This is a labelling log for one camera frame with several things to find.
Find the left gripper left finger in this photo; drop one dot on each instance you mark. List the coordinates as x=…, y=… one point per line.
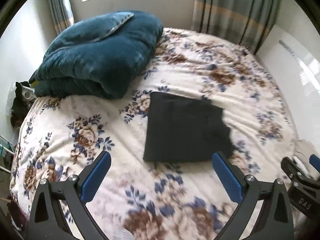
x=47, y=220

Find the white headboard panel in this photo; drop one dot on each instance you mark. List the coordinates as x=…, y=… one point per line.
x=296, y=72

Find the black striped t-shirt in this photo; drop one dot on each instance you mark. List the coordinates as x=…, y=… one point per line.
x=185, y=130

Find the teal folded quilt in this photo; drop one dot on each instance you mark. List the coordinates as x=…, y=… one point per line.
x=98, y=56

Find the dark clothes beside bed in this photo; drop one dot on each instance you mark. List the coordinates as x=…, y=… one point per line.
x=20, y=108

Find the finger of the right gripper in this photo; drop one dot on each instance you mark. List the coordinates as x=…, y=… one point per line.
x=314, y=160
x=294, y=173

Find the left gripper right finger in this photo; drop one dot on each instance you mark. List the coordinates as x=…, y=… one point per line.
x=275, y=220

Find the green beige curtain left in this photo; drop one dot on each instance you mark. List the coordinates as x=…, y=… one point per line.
x=62, y=14

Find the green metal rack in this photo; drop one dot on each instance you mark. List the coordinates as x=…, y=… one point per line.
x=7, y=155

